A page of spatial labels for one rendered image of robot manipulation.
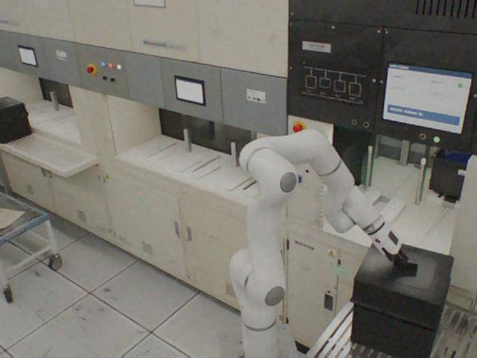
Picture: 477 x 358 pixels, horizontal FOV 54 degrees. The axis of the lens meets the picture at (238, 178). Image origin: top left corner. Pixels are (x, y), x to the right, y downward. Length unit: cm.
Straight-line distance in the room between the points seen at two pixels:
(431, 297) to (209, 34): 144
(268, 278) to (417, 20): 99
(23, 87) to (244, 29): 273
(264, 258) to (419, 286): 55
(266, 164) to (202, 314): 190
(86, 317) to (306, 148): 221
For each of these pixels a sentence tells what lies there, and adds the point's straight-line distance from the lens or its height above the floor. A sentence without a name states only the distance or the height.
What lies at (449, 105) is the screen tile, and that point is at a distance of 179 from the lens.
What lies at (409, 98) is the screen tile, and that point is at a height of 156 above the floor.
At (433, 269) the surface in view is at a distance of 180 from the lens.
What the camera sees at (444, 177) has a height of 102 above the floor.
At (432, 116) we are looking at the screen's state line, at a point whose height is 151.
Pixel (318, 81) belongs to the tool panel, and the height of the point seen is 157.
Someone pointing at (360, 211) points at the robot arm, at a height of 126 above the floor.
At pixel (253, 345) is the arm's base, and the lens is 170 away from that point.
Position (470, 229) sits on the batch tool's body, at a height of 114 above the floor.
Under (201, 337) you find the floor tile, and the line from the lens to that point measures 295.
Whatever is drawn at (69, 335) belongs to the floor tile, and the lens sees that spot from 317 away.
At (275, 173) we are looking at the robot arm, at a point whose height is 154.
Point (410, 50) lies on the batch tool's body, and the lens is 179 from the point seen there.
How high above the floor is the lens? 213
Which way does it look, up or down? 28 degrees down
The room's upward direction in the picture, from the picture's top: 3 degrees counter-clockwise
